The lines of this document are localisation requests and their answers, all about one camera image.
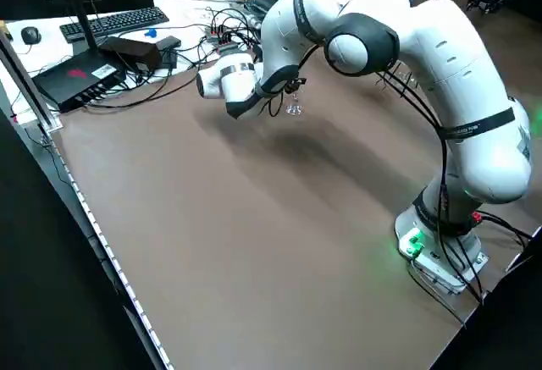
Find black computer mouse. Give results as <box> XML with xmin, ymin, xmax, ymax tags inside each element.
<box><xmin>20</xmin><ymin>25</ymin><xmax>42</xmax><ymax>46</ymax></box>

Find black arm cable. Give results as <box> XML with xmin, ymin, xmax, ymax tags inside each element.
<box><xmin>264</xmin><ymin>43</ymin><xmax>488</xmax><ymax>307</ymax></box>

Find black keyboard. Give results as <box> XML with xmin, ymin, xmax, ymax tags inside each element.
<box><xmin>58</xmin><ymin>6</ymin><xmax>170</xmax><ymax>43</ymax></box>

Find black box red logo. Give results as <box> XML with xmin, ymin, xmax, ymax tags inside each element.
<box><xmin>31</xmin><ymin>53</ymin><xmax>129</xmax><ymax>113</ymax></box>

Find dark brown box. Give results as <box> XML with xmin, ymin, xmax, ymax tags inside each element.
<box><xmin>98</xmin><ymin>34</ymin><xmax>165</xmax><ymax>74</ymax></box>

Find clear glass beaker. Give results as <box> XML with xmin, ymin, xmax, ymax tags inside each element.
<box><xmin>383</xmin><ymin>67</ymin><xmax>420</xmax><ymax>91</ymax></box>

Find black monitor stand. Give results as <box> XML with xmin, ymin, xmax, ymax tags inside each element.
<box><xmin>57</xmin><ymin>0</ymin><xmax>105</xmax><ymax>56</ymax></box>

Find clear glass graduated cylinder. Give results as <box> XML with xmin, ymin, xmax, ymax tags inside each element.
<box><xmin>285</xmin><ymin>90</ymin><xmax>306</xmax><ymax>118</ymax></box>

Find aluminium frame rail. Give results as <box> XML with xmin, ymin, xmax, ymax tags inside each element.
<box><xmin>0</xmin><ymin>20</ymin><xmax>64</xmax><ymax>135</ymax></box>

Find grey hub red plugs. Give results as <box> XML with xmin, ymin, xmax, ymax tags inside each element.
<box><xmin>204</xmin><ymin>22</ymin><xmax>241</xmax><ymax>54</ymax></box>

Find black power adapter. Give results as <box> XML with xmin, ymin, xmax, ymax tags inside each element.
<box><xmin>158</xmin><ymin>35</ymin><xmax>181</xmax><ymax>71</ymax></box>

